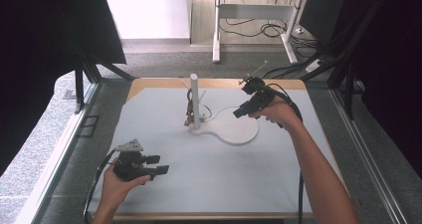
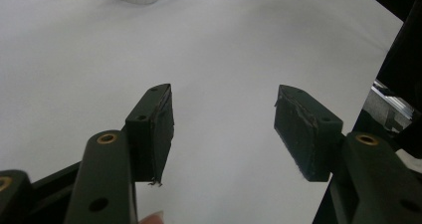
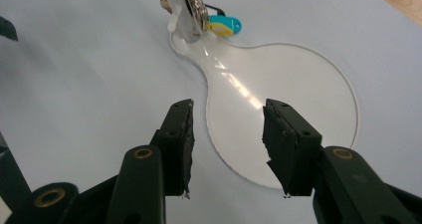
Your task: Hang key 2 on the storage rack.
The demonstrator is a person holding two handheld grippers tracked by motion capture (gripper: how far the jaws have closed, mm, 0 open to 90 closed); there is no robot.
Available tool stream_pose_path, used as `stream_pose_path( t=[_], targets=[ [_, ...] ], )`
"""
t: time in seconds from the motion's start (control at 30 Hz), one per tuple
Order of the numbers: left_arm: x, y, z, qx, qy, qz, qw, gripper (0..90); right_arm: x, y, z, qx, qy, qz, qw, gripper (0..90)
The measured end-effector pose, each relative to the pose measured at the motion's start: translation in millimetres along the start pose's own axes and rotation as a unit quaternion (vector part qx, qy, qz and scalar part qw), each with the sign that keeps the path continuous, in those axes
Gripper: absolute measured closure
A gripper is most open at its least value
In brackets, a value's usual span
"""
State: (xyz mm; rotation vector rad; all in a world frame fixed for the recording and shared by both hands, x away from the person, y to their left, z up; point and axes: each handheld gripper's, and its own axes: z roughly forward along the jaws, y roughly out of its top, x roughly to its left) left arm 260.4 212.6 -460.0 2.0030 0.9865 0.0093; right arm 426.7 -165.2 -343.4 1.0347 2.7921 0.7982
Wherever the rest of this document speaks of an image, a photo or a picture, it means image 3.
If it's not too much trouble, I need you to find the bunch of silver keys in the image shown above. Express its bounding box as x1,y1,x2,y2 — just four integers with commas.
178,0,211,32

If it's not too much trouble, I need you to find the yellow key tag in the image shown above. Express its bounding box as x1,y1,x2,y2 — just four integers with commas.
205,22,235,38

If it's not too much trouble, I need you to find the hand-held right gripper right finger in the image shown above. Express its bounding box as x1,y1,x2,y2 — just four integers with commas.
262,98,322,198

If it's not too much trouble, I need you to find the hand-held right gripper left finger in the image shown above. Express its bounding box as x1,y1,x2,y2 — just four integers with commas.
150,99,196,198

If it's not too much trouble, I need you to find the teal key tag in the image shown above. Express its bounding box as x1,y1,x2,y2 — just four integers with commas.
208,15,243,36

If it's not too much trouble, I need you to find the black key tag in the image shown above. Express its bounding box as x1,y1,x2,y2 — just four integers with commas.
204,3,227,17

